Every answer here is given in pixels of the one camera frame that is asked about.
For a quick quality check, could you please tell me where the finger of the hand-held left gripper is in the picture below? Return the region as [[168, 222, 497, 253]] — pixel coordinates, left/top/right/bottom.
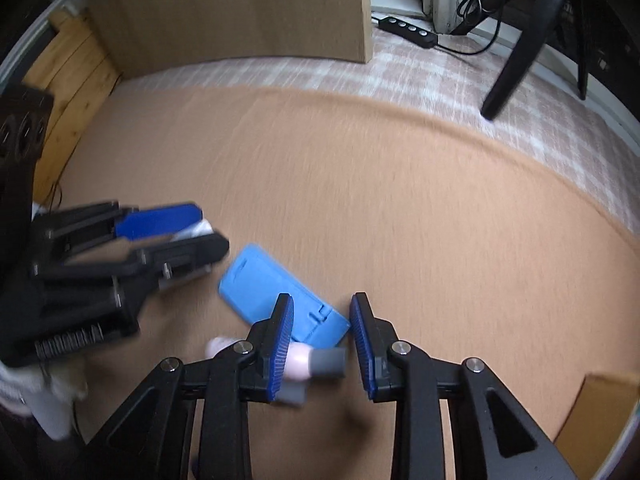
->
[[32, 232, 231, 309], [32, 201, 203, 256]]

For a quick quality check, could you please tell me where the checkered sheet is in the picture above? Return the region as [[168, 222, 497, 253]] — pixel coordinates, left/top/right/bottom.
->
[[120, 25, 640, 241]]

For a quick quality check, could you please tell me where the blue phone stand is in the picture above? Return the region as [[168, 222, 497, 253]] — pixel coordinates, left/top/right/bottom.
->
[[217, 244, 351, 350]]

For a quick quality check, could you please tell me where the white soft item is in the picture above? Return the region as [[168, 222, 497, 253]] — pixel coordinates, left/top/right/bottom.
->
[[172, 219, 214, 242]]

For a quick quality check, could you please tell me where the black tripod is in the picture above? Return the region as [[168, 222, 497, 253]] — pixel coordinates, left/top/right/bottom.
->
[[481, 0, 591, 121]]

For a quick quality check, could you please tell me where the pine wood panel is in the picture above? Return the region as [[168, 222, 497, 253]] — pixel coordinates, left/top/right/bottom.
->
[[22, 10, 123, 206]]

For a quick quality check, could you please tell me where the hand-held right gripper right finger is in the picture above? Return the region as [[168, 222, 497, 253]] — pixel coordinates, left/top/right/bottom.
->
[[349, 292, 571, 480]]

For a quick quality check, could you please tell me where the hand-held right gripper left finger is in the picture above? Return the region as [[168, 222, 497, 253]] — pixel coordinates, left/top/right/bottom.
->
[[82, 294, 295, 480]]

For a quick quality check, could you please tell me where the pink bottle with grey cap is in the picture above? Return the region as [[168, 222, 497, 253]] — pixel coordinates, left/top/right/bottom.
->
[[207, 336, 347, 381]]

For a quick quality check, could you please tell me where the large light wooden board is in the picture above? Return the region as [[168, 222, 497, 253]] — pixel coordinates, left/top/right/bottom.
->
[[82, 0, 375, 81]]

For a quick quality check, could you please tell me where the black power strip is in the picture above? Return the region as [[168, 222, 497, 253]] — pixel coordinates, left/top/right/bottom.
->
[[371, 15, 440, 50]]

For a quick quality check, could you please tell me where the brown cardboard box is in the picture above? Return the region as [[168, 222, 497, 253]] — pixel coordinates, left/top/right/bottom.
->
[[552, 372, 633, 461]]

